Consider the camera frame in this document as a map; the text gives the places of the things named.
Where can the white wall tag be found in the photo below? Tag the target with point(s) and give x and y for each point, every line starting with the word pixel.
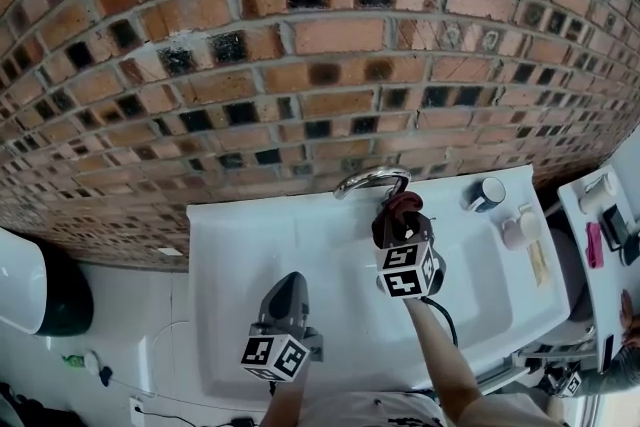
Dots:
pixel 170 252

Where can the person's light shirt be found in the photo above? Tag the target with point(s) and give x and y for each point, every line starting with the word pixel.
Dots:
pixel 350 407

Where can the dark red cloth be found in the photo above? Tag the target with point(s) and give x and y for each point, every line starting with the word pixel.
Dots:
pixel 400 203

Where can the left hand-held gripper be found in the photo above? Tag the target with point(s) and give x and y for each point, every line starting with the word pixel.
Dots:
pixel 272 357

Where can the black phone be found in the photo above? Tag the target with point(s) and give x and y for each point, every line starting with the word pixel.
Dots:
pixel 608 352

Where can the white and black toilet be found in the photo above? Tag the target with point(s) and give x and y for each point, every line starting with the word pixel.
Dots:
pixel 20 285

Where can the white ceramic sink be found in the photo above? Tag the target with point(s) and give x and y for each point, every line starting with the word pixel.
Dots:
pixel 325 255

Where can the white floor item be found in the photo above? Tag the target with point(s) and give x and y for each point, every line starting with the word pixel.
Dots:
pixel 91 361

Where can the green floor item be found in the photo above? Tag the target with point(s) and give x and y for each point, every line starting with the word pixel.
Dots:
pixel 72 361

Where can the dark blue floor item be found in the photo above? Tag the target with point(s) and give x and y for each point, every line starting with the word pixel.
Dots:
pixel 105 375

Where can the white side table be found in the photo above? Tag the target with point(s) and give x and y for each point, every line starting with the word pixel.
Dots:
pixel 607 295

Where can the person's left forearm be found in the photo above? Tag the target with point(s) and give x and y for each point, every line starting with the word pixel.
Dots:
pixel 287 402

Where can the white tumbler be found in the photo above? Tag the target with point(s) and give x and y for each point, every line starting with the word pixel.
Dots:
pixel 597 192

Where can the chrome faucet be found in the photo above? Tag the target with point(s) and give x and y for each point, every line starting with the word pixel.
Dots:
pixel 360 177

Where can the white power socket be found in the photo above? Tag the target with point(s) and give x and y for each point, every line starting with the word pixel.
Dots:
pixel 137 406

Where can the pink cup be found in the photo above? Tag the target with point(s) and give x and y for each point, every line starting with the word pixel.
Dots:
pixel 517 230

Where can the black round object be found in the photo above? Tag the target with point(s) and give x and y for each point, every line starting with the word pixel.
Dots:
pixel 631 249

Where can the dark blue mug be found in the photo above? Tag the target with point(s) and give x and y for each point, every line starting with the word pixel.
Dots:
pixel 482 197

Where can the black box device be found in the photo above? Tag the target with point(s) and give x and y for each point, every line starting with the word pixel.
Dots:
pixel 615 225

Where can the person's right forearm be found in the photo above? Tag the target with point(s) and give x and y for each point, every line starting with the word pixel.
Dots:
pixel 440 355

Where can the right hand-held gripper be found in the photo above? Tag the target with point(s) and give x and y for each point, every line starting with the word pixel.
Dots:
pixel 405 270

